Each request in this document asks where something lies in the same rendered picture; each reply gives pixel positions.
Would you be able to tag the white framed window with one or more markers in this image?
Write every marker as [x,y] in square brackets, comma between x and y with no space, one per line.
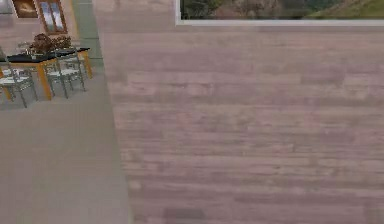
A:
[280,10]

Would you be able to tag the grey metal chair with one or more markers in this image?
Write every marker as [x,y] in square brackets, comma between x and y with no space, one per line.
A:
[65,72]
[15,81]

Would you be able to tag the black top wooden table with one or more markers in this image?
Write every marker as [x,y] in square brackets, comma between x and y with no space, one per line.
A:
[30,58]

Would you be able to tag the wooden framed window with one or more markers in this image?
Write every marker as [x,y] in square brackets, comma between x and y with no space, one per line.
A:
[52,16]

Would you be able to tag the brown dried plant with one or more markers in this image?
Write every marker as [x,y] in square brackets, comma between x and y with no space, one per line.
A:
[46,42]

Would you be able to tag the brown framed picture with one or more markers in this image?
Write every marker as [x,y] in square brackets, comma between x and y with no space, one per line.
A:
[25,8]

